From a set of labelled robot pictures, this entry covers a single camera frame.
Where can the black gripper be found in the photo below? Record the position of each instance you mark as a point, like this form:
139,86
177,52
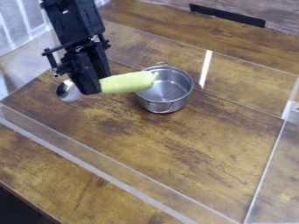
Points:
83,60

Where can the clear acrylic enclosure wall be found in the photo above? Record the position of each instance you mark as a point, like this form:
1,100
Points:
181,206

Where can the green handled metal spoon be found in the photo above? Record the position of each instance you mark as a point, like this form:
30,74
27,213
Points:
117,84

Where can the small steel pot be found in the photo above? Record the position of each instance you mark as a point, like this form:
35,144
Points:
169,94

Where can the black bar at back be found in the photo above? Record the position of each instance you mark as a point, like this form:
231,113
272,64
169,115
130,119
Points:
247,20

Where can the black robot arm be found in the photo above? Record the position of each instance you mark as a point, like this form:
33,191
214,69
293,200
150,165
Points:
75,20

